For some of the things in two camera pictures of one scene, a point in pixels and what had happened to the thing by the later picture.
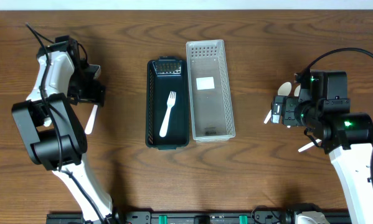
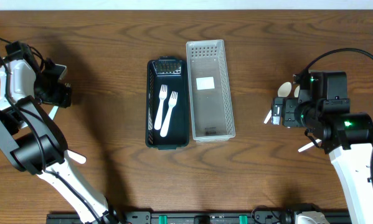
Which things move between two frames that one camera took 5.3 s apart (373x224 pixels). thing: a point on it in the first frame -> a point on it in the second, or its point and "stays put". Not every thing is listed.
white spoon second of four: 297,91 stays put
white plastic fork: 88,129 -> 162,93
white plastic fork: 170,101 stays put
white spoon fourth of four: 318,141 stays put
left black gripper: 96,94 -> 60,95
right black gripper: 279,107 stays put
